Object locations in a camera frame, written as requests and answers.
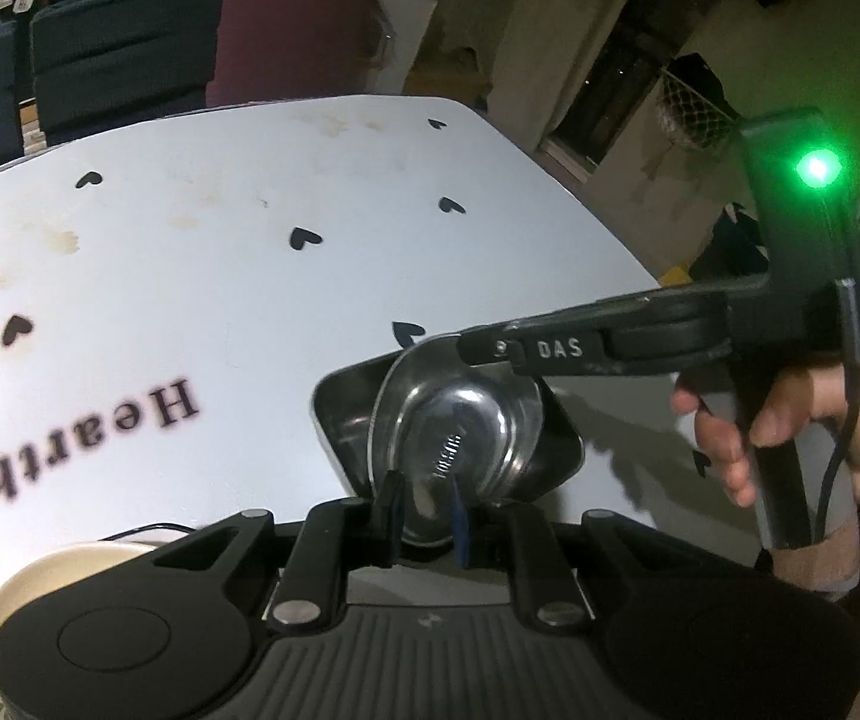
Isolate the cream bowl with handles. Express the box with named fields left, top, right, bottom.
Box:
left=0, top=538, right=155, bottom=720

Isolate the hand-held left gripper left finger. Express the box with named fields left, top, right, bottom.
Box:
left=106, top=468, right=410, bottom=631

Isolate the round steel bowl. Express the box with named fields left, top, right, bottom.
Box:
left=370, top=335, right=552, bottom=548

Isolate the white mesh basket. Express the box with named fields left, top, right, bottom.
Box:
left=654, top=65, right=744, bottom=153

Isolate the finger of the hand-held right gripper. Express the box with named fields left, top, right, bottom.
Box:
left=456, top=298, right=627, bottom=380

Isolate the rectangular steel container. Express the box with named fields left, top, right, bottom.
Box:
left=312, top=329, right=587, bottom=523

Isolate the purple chair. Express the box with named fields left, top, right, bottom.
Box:
left=204, top=0, right=394, bottom=110

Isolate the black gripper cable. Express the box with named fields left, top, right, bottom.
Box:
left=812, top=277, right=860, bottom=545

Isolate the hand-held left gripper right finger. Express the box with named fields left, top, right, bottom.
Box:
left=447, top=478, right=740, bottom=631

